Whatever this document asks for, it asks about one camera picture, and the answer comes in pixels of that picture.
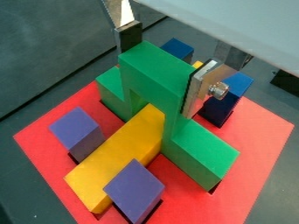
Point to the yellow long bar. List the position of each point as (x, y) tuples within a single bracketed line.
[(125, 151)]

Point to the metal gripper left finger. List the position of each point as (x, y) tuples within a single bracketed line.
[(129, 28)]

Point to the left purple block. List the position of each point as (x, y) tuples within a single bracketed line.
[(80, 133)]

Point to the left blue block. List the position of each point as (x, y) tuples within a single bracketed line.
[(180, 49)]

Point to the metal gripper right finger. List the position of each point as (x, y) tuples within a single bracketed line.
[(205, 83)]

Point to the red base board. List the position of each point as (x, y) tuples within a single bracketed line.
[(254, 130)]

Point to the black fixture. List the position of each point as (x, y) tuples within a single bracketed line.
[(288, 82)]

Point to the right purple block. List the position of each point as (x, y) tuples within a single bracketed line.
[(136, 190)]

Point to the blue block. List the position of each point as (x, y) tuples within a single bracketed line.
[(218, 110), (180, 49)]

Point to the purple block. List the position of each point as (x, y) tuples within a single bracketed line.
[(136, 190), (80, 133)]

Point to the right blue block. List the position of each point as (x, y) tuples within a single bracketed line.
[(218, 110)]

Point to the green U-shaped block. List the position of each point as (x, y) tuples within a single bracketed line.
[(213, 155)]

